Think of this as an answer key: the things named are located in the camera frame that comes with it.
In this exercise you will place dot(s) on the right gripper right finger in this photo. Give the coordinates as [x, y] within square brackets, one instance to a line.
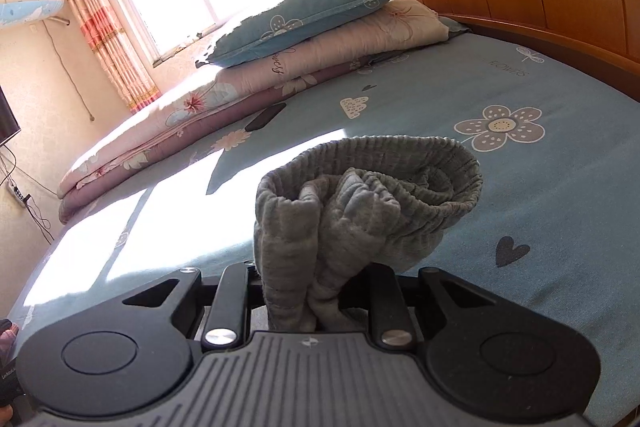
[376, 291]

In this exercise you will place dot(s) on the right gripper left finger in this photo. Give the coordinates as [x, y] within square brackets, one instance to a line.
[235, 296]

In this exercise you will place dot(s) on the grey sweatpants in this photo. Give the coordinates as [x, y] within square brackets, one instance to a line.
[334, 209]

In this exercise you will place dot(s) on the person left hand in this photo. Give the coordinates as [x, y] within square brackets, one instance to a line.
[9, 387]

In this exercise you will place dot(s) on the teal floral bed sheet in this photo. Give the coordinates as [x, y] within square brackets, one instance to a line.
[556, 228]

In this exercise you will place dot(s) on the pink floral folded quilt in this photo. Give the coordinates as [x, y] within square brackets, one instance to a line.
[212, 97]

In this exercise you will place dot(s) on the red striped window curtain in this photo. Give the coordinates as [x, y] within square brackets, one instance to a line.
[109, 43]

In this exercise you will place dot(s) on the teal floral pillow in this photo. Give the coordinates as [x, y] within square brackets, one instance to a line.
[282, 26]

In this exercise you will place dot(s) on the wall power strip with cables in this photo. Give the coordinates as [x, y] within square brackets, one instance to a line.
[23, 197]

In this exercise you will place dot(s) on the wall mounted black television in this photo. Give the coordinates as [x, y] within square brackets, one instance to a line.
[9, 127]

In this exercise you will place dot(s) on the covered wall air conditioner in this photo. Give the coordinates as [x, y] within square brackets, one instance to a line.
[26, 12]

